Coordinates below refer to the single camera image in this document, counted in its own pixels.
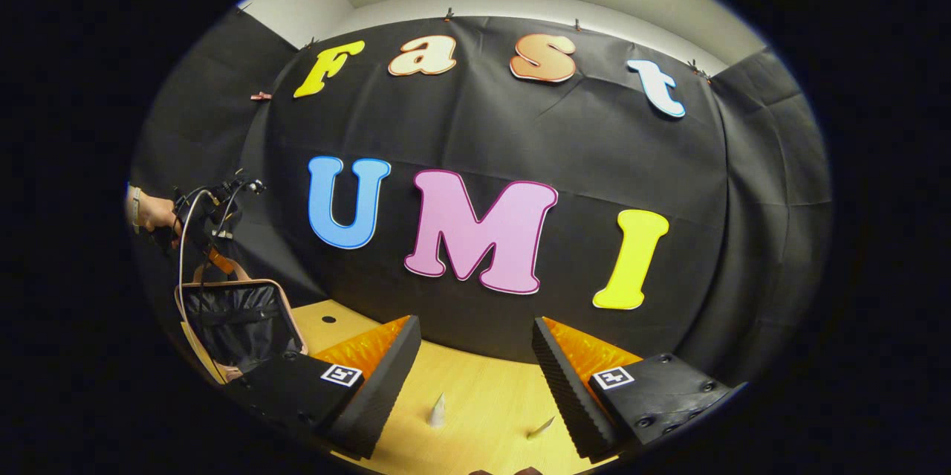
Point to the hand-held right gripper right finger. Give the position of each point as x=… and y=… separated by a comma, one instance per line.
x=568, y=393

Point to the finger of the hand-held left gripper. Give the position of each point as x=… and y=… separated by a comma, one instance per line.
x=226, y=263

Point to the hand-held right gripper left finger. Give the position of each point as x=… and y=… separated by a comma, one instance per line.
x=383, y=393

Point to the pink suitcase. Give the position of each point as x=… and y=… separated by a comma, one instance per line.
x=238, y=322

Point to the grey wristwatch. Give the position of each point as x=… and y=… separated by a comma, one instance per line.
x=135, y=209

